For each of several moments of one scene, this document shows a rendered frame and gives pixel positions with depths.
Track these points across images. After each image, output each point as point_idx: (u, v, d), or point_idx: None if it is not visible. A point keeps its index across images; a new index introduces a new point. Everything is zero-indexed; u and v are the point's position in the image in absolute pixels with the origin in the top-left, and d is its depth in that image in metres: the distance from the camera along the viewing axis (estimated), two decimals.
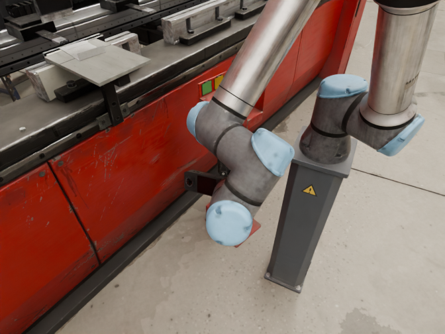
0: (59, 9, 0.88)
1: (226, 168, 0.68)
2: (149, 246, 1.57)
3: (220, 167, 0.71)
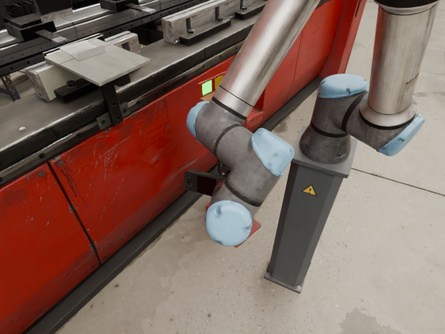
0: (59, 9, 0.88)
1: (226, 168, 0.68)
2: (149, 246, 1.56)
3: (220, 167, 0.71)
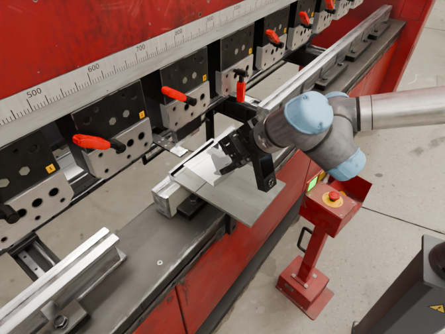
0: (191, 132, 0.84)
1: (241, 160, 0.69)
2: (224, 319, 1.53)
3: (240, 167, 0.72)
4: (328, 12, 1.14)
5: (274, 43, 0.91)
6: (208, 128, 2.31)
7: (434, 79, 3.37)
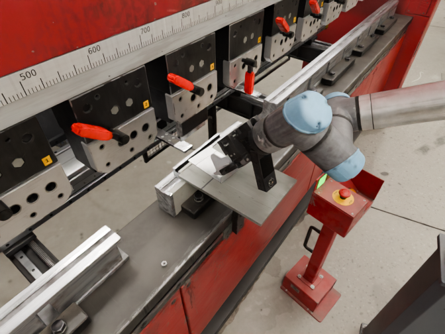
0: (197, 125, 0.80)
1: (241, 160, 0.69)
2: (228, 321, 1.49)
3: (240, 167, 0.72)
4: (338, 2, 1.09)
5: (284, 32, 0.86)
6: (210, 126, 2.27)
7: (439, 77, 3.33)
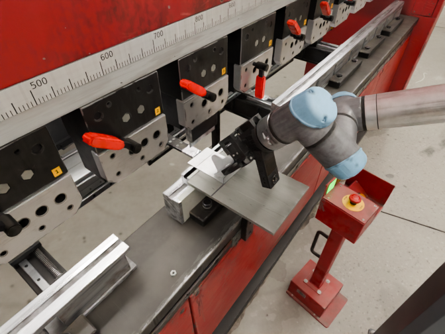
0: (206, 130, 0.78)
1: (244, 159, 0.69)
2: (234, 327, 1.47)
3: (242, 166, 0.72)
4: (347, 3, 1.07)
5: (295, 35, 0.84)
6: (214, 128, 2.25)
7: (442, 77, 3.31)
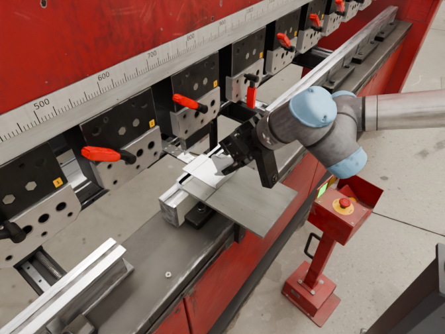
0: (200, 138, 0.82)
1: (244, 159, 0.69)
2: (230, 326, 1.50)
3: (242, 166, 0.72)
4: (338, 14, 1.11)
5: (285, 47, 0.88)
6: (212, 130, 2.29)
7: (438, 80, 3.34)
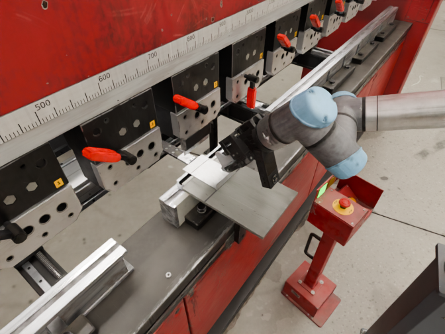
0: (200, 139, 0.82)
1: (244, 159, 0.69)
2: (230, 326, 1.51)
3: (242, 166, 0.72)
4: (338, 14, 1.11)
5: (285, 47, 0.88)
6: (212, 130, 2.29)
7: (438, 80, 3.34)
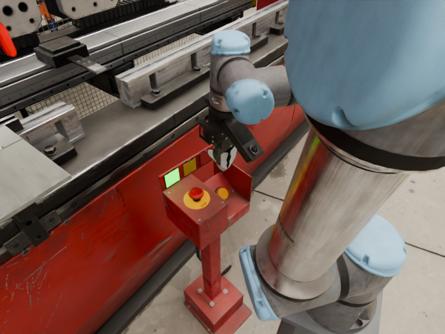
0: None
1: (217, 138, 0.71)
2: None
3: (222, 148, 0.72)
4: None
5: None
6: None
7: None
